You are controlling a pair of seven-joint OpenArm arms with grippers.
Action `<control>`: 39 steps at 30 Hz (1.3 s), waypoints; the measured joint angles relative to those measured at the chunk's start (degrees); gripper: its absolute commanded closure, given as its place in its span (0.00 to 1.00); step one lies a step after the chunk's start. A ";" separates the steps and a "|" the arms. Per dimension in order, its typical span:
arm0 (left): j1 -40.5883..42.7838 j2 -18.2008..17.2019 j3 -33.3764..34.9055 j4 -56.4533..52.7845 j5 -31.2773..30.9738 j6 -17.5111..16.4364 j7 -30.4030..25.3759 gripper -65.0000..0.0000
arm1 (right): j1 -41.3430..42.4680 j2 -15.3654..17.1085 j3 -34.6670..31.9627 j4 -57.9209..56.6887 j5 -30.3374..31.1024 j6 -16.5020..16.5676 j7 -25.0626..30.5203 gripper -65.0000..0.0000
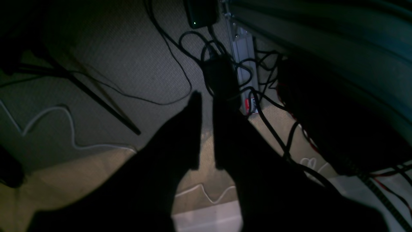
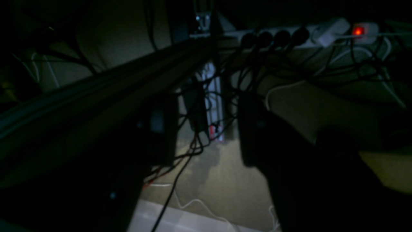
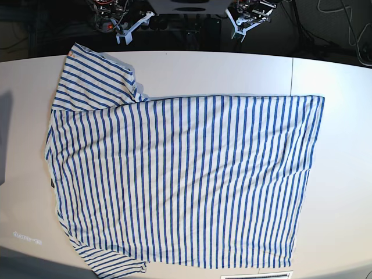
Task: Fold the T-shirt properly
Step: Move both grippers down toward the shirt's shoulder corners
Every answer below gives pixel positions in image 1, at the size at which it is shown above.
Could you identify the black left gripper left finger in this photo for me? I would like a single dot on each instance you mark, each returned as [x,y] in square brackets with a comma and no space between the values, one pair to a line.
[139,196]

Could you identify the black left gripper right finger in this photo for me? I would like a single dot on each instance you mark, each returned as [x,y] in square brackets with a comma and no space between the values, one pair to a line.
[275,196]

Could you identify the black power adapter brick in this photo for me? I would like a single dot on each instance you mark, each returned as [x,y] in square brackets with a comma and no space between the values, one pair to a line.
[221,79]

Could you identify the aluminium table leg profile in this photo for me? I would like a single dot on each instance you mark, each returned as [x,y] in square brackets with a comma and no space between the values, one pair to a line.
[243,52]

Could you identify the black tripod leg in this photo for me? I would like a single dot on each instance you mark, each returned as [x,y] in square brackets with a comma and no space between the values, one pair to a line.
[57,70]

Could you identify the black device with green LED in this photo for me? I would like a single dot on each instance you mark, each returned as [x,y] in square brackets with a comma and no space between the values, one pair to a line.
[201,13]

